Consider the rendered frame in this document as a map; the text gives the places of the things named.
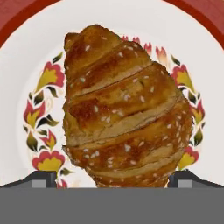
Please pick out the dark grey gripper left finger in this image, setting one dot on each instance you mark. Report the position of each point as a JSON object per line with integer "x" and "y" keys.
{"x": 40, "y": 178}

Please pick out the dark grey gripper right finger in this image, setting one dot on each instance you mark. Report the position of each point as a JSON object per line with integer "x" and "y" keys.
{"x": 183, "y": 178}

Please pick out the golden brown seeded croissant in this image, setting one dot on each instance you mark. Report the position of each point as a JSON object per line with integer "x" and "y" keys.
{"x": 122, "y": 110}

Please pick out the white floral plate red rim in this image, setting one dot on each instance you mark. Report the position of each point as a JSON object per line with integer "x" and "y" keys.
{"x": 180, "y": 38}

